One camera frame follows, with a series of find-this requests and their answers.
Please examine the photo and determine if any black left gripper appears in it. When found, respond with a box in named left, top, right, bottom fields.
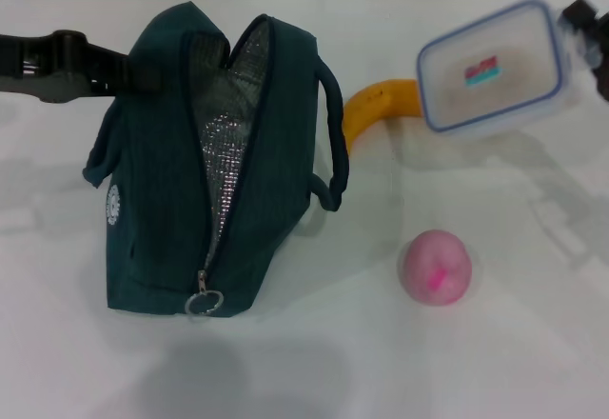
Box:
left=0, top=30, right=164, bottom=105

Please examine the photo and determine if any dark teal insulated lunch bag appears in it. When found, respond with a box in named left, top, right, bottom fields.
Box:
left=83, top=1, right=351, bottom=318

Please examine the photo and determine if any clear blue-rimmed plastic food container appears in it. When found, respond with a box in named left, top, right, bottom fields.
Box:
left=416, top=0, right=584, bottom=142

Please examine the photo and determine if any yellow banana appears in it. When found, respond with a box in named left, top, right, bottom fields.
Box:
left=343, top=78, right=422, bottom=156

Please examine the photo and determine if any pink peach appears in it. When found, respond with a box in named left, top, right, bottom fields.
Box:
left=402, top=229, right=474, bottom=306

